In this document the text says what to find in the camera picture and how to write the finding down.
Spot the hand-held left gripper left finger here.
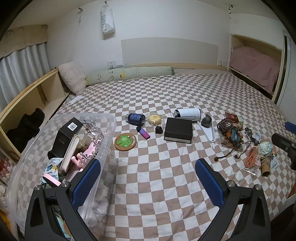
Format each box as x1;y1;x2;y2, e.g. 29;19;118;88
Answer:
24;159;101;241

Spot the white cylinder speaker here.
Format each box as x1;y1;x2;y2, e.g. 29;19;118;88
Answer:
174;107;202;122

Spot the green dinosaur coaster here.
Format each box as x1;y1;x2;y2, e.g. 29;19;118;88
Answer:
114;133;137;151

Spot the yellow sponge in clear bag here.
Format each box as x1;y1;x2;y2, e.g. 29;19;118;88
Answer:
145;112;167;127

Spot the dark metal keychain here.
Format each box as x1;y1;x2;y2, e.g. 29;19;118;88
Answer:
245;127;260;145

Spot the purple pink lighter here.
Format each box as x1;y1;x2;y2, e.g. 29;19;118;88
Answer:
136;126;150;139

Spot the orange cable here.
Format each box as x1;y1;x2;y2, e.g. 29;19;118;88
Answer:
243;146;260;175

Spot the checkered bedsheet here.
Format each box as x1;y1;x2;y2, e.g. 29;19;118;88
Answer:
14;73;296;241

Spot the pink plastic toy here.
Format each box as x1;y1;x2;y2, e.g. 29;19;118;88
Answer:
71;139;102;167

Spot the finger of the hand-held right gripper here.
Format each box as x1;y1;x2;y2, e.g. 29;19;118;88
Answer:
271;133;296;170
284;121;296;134

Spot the hanging white bag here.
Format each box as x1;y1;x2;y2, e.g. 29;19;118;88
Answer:
100;3;115;40

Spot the fluffy white pillow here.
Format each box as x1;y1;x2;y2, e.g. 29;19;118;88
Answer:
58;61;86;95

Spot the white curtain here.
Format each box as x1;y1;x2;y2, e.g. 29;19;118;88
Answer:
0;43;51;114

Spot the clear plastic storage box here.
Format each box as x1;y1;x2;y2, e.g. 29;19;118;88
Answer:
6;113;117;229

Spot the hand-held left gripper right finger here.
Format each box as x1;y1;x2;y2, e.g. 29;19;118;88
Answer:
195;158;271;241

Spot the dark blue jar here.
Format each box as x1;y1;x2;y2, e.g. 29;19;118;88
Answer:
127;113;146;126

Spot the small red box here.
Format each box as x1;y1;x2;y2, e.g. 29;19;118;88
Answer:
225;112;238;123

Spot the white headboard panel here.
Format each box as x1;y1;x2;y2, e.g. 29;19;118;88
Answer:
121;37;219;68

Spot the black box with barcode label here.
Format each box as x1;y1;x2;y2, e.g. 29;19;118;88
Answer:
48;117;84;160

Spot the brown rope coil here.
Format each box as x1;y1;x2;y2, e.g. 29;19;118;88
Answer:
217;119;233;135

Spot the white ribbed wardrobe door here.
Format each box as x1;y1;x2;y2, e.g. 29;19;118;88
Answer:
277;30;296;118

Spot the wooden shelf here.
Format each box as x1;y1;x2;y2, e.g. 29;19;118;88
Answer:
0;68;71;160

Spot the beige curtain valance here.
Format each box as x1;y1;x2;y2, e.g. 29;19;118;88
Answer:
0;24;49;58

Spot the patterned cloth pile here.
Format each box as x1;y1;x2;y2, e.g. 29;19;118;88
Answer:
0;151;15;232

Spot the blue braided cord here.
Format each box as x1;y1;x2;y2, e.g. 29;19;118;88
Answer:
230;129;241;145

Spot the white plastic tool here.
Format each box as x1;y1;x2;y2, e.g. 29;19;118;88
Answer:
199;120;216;149

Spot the black flat box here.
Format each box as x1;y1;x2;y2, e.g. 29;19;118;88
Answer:
164;117;193;144

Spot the silver tiara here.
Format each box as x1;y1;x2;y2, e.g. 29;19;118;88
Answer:
82;119;105;139

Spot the white notebook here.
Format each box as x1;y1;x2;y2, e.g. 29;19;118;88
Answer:
60;134;80;173

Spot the black clothing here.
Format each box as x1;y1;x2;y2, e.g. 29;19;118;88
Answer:
6;108;45;153

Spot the green bolster pillow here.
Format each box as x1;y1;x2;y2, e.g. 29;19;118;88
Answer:
84;65;175;87

